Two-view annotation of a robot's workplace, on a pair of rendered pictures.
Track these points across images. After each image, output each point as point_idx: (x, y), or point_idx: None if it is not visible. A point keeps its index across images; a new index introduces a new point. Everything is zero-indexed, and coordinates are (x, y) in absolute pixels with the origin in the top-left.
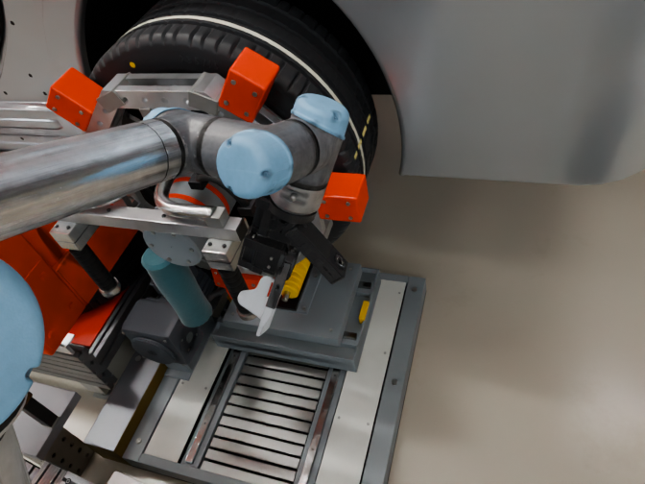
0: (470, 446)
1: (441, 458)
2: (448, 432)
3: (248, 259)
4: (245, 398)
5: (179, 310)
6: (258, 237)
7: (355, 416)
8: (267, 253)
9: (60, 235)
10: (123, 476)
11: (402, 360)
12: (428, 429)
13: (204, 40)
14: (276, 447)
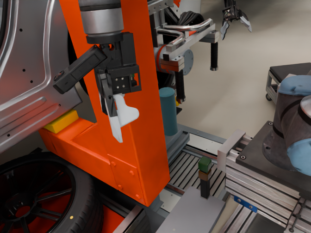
0: (224, 127)
1: (227, 134)
2: (218, 131)
3: (235, 15)
4: (183, 181)
5: (175, 121)
6: (233, 6)
7: (207, 144)
8: (238, 9)
9: (181, 59)
10: (280, 83)
11: (189, 128)
12: (215, 135)
13: None
14: (212, 172)
